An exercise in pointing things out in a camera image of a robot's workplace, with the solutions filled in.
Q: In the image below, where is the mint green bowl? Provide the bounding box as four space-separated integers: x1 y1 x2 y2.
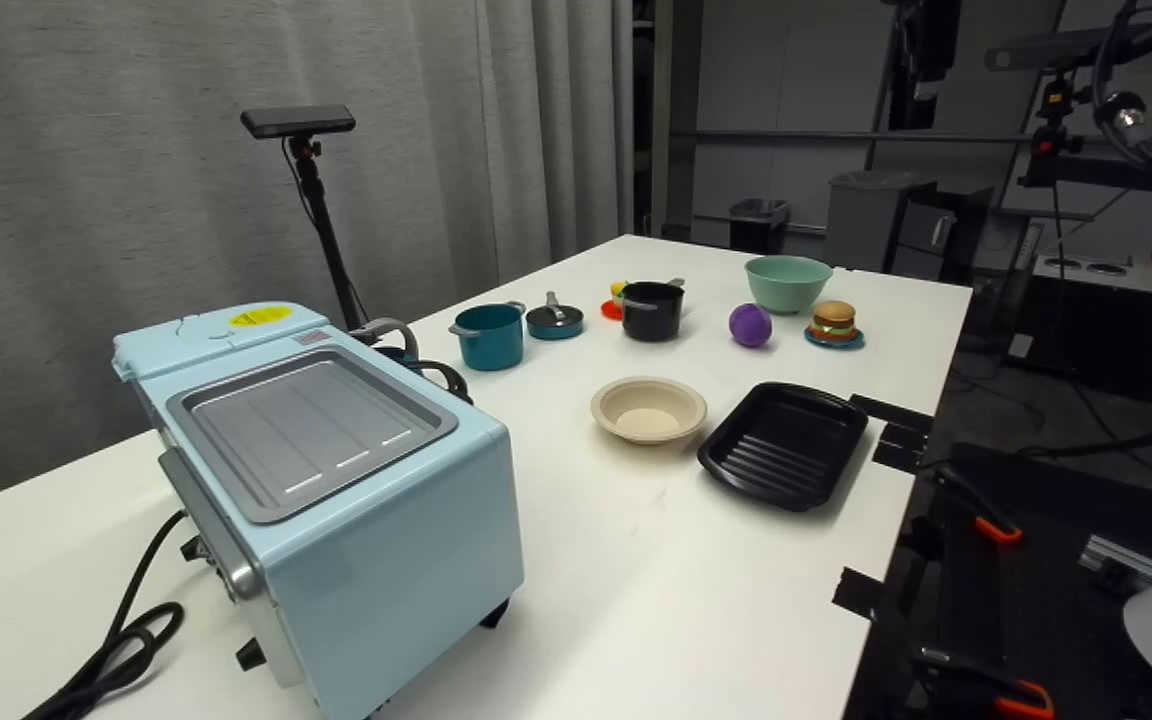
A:
740 250 838 320

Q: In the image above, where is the black cable coil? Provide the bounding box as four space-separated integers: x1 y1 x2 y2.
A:
352 315 475 409

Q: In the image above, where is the small blue plate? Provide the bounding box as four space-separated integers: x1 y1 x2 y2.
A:
801 320 868 355

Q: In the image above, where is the light blue toaster oven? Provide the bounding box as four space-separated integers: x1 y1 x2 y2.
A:
108 296 529 720

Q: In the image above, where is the black camera bar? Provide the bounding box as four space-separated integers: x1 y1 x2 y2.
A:
235 103 361 143

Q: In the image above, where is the beige plate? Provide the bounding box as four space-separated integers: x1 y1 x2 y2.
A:
589 375 713 452

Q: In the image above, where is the black grill tray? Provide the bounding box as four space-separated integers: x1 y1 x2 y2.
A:
696 379 871 514

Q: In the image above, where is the teal pot lid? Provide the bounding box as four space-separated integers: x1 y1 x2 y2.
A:
523 287 589 344

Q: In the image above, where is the black camera on mount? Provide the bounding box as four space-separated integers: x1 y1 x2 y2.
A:
984 14 1152 76

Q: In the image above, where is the black bin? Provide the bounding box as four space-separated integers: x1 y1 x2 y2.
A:
727 197 798 257

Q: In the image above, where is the toy burger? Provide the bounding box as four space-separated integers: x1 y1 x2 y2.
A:
810 296 866 344

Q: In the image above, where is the black power cable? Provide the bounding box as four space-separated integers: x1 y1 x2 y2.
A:
19 509 191 720

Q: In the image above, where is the grey curtain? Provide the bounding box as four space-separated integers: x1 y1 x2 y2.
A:
0 0 640 514

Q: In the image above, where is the teal toy pot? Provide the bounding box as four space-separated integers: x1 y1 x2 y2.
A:
450 299 533 375

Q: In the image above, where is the grey cabinet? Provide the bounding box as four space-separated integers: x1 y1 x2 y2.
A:
825 166 1000 282

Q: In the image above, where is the purple plush toy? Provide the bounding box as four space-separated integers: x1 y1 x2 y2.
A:
723 299 776 351

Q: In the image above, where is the yellow red toy food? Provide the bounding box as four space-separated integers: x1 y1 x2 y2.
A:
595 276 633 323

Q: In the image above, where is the black tape strip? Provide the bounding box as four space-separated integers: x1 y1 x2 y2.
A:
828 565 887 618
871 419 927 472
849 392 938 430

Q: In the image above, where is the orange black clamp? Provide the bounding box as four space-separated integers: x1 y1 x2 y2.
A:
913 642 1062 720
927 458 1029 550

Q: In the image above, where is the black toy pot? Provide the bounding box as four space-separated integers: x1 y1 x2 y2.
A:
618 276 687 344

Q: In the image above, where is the black tripod stand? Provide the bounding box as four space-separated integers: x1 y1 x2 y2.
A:
285 135 373 335

